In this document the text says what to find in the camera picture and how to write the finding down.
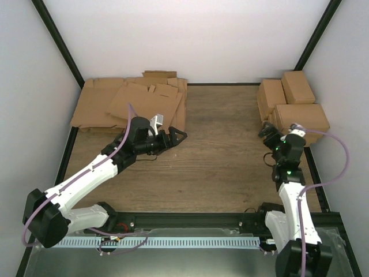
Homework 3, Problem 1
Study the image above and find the light blue slotted cable duct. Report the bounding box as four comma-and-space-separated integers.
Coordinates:
56, 237, 260, 250

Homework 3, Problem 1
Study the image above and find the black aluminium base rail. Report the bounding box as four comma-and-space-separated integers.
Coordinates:
83, 212, 341, 235

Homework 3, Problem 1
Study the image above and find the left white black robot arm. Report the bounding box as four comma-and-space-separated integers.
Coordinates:
22, 115, 187, 248

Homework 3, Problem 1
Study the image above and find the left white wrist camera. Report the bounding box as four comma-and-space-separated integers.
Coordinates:
149, 114, 164, 137

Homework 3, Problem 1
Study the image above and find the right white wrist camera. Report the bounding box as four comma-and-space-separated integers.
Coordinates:
289, 123, 306, 138

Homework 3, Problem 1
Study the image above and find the folded box back right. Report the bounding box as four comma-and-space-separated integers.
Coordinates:
281, 71, 315, 104

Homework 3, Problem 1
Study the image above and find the stack of flat cardboard sheets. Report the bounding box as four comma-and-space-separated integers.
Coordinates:
70, 70, 187, 133

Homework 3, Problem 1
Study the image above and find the folded box back middle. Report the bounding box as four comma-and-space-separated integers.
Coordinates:
257, 79, 287, 120

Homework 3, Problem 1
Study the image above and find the black frame post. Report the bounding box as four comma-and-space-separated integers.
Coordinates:
293, 0, 342, 71
31, 0, 85, 89

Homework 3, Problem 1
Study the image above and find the folded box front top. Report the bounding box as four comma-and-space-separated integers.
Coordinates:
262, 114, 322, 147

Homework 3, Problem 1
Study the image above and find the cardboard box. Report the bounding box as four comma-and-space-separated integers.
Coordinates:
272, 104, 330, 134

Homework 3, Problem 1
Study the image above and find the right black frame post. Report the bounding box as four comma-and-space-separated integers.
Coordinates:
293, 0, 342, 71

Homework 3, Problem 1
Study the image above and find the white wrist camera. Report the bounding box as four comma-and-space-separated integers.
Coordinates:
289, 123, 306, 138
149, 114, 164, 137

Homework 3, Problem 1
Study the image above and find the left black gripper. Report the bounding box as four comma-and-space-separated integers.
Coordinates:
135, 127, 188, 155

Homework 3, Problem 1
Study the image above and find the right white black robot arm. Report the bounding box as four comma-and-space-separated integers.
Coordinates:
256, 122, 333, 276

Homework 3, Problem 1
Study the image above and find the left black frame post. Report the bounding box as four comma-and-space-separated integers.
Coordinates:
31, 0, 85, 89

